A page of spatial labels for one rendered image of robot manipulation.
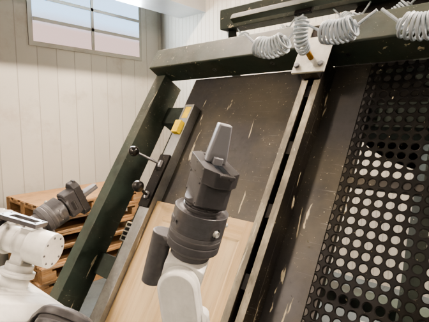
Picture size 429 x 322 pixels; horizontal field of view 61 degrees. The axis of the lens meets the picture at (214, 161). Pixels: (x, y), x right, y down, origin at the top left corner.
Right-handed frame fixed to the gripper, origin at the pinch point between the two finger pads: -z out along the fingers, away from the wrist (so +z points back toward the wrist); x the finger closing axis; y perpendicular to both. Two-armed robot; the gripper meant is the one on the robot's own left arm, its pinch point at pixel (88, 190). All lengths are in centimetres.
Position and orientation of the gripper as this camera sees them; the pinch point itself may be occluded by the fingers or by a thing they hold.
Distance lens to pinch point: 132.5
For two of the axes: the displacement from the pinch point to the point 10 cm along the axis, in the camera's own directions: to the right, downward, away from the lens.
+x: 2.7, 8.7, 4.2
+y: 7.6, 0.8, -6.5
